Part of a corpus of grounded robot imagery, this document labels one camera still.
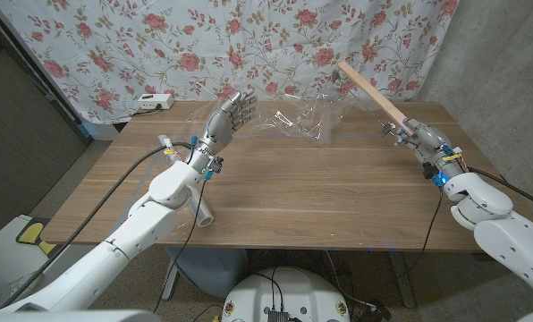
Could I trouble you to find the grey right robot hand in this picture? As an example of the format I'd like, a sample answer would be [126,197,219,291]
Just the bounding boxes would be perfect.
[393,118,469,180]

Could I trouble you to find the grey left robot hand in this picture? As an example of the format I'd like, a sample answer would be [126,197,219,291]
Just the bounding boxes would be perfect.
[188,89,258,174]

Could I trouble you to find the wooden stick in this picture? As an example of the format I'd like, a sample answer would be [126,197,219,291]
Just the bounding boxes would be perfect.
[337,61,415,137]

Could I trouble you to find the transparent cling film sheet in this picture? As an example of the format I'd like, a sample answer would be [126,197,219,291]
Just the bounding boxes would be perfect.
[248,98,352,147]

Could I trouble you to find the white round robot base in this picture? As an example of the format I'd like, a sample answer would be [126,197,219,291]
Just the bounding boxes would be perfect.
[221,267,351,322]

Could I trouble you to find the cling film roll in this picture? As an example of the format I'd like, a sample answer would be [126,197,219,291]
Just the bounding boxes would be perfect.
[157,133,215,228]

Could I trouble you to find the white power strip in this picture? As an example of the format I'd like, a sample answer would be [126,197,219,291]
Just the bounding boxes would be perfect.
[137,93,175,111]

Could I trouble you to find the floral print curtain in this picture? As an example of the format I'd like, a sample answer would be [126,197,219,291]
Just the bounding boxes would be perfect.
[0,0,460,125]

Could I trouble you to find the grey table leg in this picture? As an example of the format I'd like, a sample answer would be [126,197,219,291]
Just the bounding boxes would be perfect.
[389,250,416,309]

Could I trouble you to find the blue-grey chair seat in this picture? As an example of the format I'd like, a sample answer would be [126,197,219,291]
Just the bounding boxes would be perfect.
[165,248,250,300]

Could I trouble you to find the black power adapter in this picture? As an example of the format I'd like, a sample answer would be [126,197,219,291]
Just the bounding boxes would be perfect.
[358,300,393,322]

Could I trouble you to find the yellow and black pad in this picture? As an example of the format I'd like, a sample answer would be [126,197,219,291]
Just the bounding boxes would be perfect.
[15,217,60,259]

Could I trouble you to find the white floor platform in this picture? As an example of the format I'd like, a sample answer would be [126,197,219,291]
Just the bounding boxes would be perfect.
[0,214,111,296]

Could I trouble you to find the white shoe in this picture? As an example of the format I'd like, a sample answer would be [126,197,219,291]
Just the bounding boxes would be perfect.
[9,271,38,294]

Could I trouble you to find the black power strip cable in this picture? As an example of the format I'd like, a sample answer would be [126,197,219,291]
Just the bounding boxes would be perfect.
[130,105,163,116]

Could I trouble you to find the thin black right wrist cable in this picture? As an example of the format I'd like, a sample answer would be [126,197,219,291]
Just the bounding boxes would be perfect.
[409,187,444,269]

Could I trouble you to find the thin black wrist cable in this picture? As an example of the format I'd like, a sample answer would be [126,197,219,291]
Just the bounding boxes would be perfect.
[152,178,209,314]
[409,187,444,269]

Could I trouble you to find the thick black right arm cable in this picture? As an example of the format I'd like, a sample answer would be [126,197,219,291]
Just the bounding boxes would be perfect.
[467,166,533,216]

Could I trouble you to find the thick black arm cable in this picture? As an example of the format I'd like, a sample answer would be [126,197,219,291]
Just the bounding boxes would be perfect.
[467,166,533,216]
[0,141,196,309]

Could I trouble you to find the thin black left wrist cable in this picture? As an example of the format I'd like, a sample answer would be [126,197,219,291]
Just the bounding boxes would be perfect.
[152,178,209,314]

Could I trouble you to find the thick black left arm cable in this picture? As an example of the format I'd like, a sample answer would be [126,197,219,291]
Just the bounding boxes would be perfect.
[0,141,196,309]

